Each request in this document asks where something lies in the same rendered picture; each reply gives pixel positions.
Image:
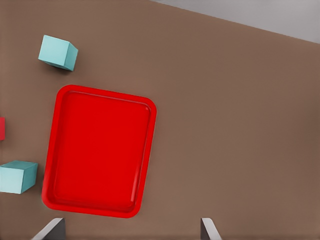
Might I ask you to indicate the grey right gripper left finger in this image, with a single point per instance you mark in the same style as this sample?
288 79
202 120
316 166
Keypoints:
51 231

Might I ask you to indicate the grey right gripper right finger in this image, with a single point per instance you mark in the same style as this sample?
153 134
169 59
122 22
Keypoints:
208 230

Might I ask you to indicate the light blue cube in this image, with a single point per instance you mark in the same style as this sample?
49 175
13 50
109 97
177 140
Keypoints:
58 52
16 177

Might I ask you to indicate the red plastic tray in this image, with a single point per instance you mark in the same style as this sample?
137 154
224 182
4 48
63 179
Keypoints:
100 152

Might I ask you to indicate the red cube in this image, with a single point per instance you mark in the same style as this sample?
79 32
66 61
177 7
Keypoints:
1 128

